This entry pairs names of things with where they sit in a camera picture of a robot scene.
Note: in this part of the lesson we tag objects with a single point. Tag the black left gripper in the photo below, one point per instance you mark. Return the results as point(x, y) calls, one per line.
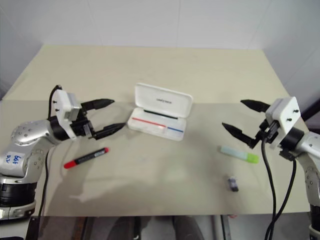
point(81, 127)

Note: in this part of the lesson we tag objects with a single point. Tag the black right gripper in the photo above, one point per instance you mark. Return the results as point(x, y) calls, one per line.
point(271, 131)

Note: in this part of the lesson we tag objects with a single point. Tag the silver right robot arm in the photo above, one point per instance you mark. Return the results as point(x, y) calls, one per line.
point(308, 147)

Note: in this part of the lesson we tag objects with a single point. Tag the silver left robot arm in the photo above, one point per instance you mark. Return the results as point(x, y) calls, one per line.
point(23, 135)

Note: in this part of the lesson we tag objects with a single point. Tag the white open pencil case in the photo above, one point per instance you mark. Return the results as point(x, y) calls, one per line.
point(160, 125)

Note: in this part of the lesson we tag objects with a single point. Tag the green capped highlighter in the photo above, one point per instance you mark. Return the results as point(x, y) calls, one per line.
point(237, 153)

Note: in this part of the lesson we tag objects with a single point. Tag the red and black marker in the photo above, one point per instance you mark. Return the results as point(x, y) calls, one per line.
point(86, 158)

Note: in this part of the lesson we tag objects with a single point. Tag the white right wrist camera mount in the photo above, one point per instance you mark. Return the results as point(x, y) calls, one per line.
point(287, 112)

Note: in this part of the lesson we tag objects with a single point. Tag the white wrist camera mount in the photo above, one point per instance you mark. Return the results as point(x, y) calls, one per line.
point(287, 112)
point(62, 100)

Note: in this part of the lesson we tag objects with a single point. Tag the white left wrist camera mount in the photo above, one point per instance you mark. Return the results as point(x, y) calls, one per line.
point(62, 100)

